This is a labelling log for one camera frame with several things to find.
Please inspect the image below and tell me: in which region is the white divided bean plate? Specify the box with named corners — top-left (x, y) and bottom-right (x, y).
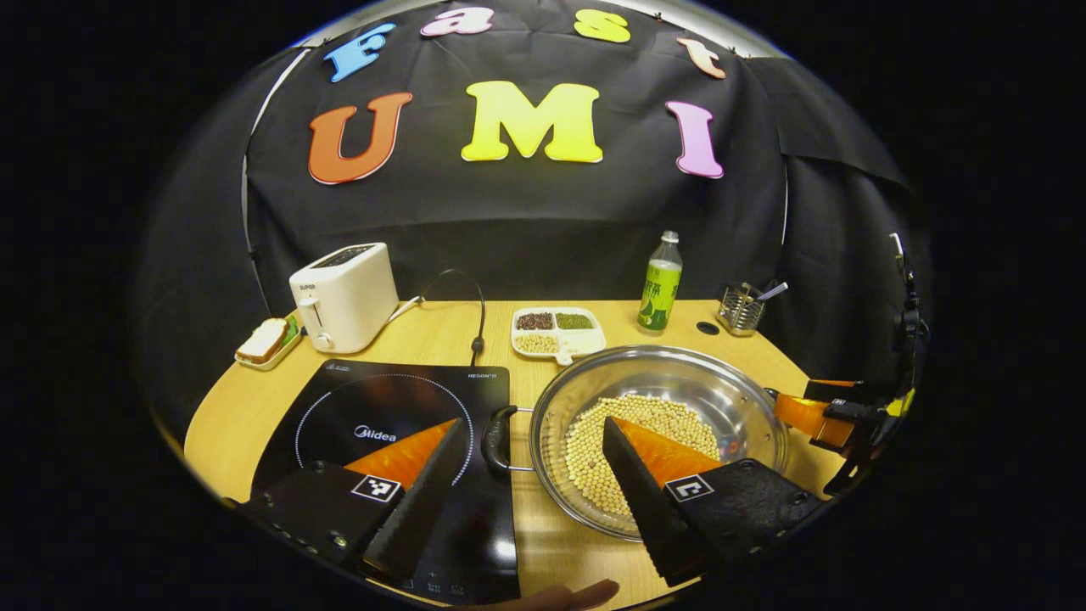
top-left (511, 306), bottom-right (607, 367)

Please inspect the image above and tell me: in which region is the stainless steel pot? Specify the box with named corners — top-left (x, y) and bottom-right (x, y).
top-left (481, 345), bottom-right (794, 542)

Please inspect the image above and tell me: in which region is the white toaster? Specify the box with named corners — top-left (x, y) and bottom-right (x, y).
top-left (288, 243), bottom-right (400, 355)

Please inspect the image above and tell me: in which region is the pile of soybeans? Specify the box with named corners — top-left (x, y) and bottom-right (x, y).
top-left (564, 393), bottom-right (722, 519)

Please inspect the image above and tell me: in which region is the bread slice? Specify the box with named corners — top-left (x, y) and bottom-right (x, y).
top-left (236, 318), bottom-right (289, 364)

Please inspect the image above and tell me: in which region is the black power cable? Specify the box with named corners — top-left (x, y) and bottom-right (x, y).
top-left (422, 268), bottom-right (487, 367)

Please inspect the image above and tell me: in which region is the wire mesh utensil holder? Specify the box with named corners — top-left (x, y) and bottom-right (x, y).
top-left (717, 283), bottom-right (767, 337)

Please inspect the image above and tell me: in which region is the black induction cooktop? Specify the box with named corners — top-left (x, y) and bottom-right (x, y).
top-left (250, 359), bottom-right (523, 605)

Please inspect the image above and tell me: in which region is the black backdrop cloth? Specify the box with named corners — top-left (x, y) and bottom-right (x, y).
top-left (136, 0), bottom-right (934, 442)

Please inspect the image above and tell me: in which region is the green label drink bottle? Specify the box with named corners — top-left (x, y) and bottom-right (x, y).
top-left (637, 231), bottom-right (684, 334)

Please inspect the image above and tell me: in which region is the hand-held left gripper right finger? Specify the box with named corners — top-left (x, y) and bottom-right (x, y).
top-left (602, 416), bottom-right (826, 588)

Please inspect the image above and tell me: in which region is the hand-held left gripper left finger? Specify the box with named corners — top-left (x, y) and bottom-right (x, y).
top-left (236, 416), bottom-right (473, 586)

